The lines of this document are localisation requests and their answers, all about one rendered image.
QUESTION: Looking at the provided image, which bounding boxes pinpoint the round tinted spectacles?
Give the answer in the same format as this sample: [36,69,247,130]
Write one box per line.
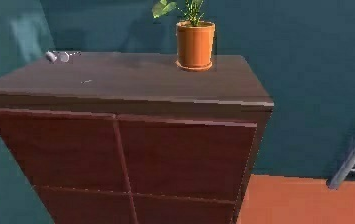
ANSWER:
[44,50,83,64]

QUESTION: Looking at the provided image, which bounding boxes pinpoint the dark brown chest of drawers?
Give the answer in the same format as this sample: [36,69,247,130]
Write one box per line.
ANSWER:
[0,50,275,224]

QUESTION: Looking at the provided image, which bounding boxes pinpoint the green plant in orange pot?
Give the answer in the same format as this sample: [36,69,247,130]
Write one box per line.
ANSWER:
[151,0,217,73]

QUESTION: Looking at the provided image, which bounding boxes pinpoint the grey metal frame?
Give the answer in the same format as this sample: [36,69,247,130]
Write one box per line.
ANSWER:
[326,113,355,191]

